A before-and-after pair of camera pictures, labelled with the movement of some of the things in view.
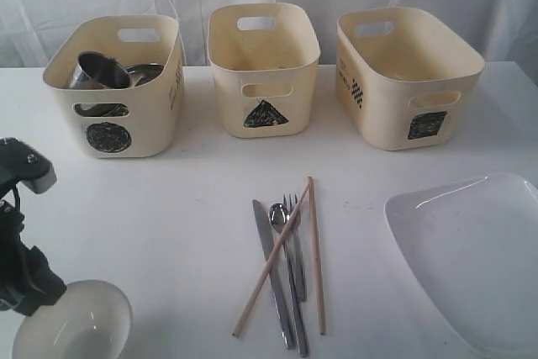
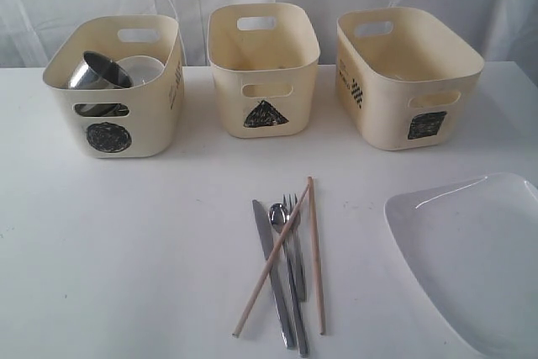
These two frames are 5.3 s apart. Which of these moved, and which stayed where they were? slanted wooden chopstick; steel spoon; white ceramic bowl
Moved: white ceramic bowl
Stayed: steel spoon; slanted wooden chopstick
